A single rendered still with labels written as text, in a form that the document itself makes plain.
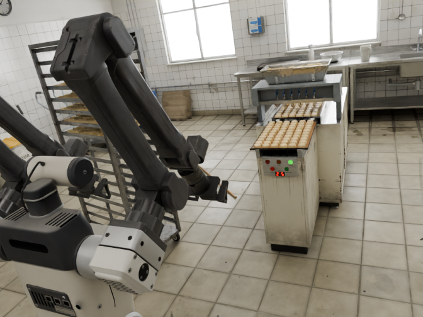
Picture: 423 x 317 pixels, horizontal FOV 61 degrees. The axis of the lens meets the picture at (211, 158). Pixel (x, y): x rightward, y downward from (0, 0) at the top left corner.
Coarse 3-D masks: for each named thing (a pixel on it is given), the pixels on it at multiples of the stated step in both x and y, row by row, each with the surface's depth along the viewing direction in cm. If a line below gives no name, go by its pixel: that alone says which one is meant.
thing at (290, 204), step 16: (304, 160) 245; (272, 176) 258; (304, 176) 249; (272, 192) 264; (288, 192) 259; (304, 192) 254; (272, 208) 269; (288, 208) 264; (304, 208) 259; (272, 224) 275; (288, 224) 270; (304, 224) 265; (272, 240) 281; (288, 240) 276; (304, 240) 270
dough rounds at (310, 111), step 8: (288, 104) 345; (296, 104) 336; (304, 104) 331; (312, 104) 327; (320, 104) 323; (280, 112) 320; (288, 112) 318; (296, 112) 316; (304, 112) 314; (312, 112) 307; (320, 112) 309
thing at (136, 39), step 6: (138, 36) 253; (138, 42) 254; (138, 48) 254; (138, 54) 256; (144, 60) 260; (144, 66) 260; (144, 72) 261; (144, 78) 263; (174, 216) 307; (180, 228) 313
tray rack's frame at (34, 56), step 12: (36, 60) 258; (48, 96) 269; (48, 108) 272; (60, 132) 279; (60, 144) 283; (120, 168) 330; (84, 204) 304; (108, 204) 326; (84, 216) 308; (168, 228) 315; (168, 240) 302
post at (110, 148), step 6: (108, 144) 243; (108, 150) 246; (114, 156) 248; (114, 162) 248; (114, 168) 250; (120, 174) 254; (120, 180) 254; (120, 186) 255; (120, 192) 258; (126, 198) 260; (126, 204) 261; (126, 210) 263
